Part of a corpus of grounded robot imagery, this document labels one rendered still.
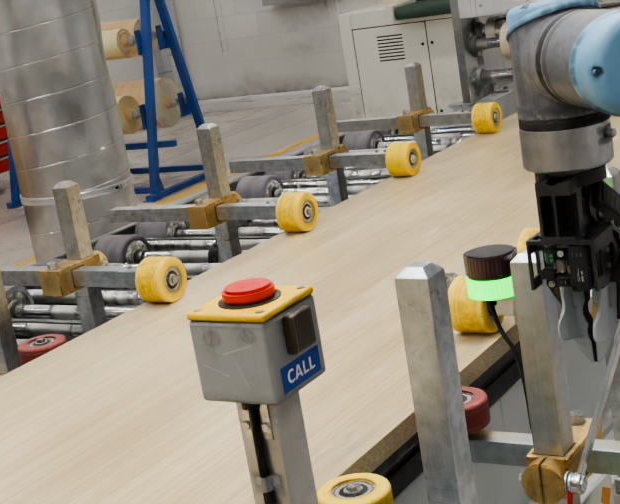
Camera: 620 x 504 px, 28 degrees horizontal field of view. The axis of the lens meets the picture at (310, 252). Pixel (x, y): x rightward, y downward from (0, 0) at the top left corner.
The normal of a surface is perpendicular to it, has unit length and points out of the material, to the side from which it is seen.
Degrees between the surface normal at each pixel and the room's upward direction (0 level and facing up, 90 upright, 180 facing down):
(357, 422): 0
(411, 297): 90
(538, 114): 90
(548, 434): 90
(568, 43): 58
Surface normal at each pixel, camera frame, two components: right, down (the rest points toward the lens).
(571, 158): -0.12, 0.26
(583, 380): 0.84, 0.00
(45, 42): 0.19, 0.21
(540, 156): -0.70, 0.29
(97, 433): -0.16, -0.96
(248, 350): -0.52, 0.29
